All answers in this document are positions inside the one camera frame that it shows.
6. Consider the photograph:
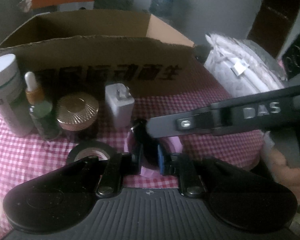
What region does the pink plastic bowl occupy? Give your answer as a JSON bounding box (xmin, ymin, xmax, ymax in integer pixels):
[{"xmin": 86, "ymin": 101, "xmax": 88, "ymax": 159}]
[{"xmin": 124, "ymin": 132, "xmax": 183, "ymax": 179}]

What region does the black electrical tape roll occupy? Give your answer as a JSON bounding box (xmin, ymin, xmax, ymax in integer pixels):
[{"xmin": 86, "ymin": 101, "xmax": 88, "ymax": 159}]
[{"xmin": 66, "ymin": 140, "xmax": 117, "ymax": 165}]

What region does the black rectangular case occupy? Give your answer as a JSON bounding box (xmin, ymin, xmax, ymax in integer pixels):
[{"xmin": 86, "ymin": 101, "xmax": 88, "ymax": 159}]
[{"xmin": 130, "ymin": 118, "xmax": 159, "ymax": 167}]

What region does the gold lid cosmetic jar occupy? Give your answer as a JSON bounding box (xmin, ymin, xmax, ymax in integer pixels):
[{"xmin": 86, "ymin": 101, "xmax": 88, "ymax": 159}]
[{"xmin": 57, "ymin": 93, "xmax": 99, "ymax": 143}]

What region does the white power adapter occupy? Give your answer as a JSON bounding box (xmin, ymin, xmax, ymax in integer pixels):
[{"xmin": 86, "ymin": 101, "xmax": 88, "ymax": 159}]
[{"xmin": 105, "ymin": 83, "xmax": 135, "ymax": 129}]

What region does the right hand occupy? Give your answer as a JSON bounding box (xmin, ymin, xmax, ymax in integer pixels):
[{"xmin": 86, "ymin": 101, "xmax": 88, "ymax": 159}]
[{"xmin": 261, "ymin": 132, "xmax": 300, "ymax": 205}]

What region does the white quilted mattress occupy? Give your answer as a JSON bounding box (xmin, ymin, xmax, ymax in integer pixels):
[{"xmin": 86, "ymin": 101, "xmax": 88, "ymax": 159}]
[{"xmin": 204, "ymin": 33, "xmax": 287, "ymax": 98}]

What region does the green dropper bottle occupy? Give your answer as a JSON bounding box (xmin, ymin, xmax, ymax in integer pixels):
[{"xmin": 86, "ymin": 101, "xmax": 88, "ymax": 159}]
[{"xmin": 24, "ymin": 72, "xmax": 61, "ymax": 141}]

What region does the pink checkered tablecloth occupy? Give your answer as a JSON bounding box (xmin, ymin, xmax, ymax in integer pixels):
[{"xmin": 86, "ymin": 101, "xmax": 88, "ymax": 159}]
[{"xmin": 0, "ymin": 55, "xmax": 266, "ymax": 240}]

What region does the large brown cardboard box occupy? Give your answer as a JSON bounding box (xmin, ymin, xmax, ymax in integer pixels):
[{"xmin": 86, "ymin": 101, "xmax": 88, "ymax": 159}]
[{"xmin": 0, "ymin": 9, "xmax": 194, "ymax": 99}]

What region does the white cap supplement bottle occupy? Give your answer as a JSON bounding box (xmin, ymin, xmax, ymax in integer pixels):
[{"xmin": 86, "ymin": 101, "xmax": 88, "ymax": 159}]
[{"xmin": 0, "ymin": 54, "xmax": 34, "ymax": 137}]

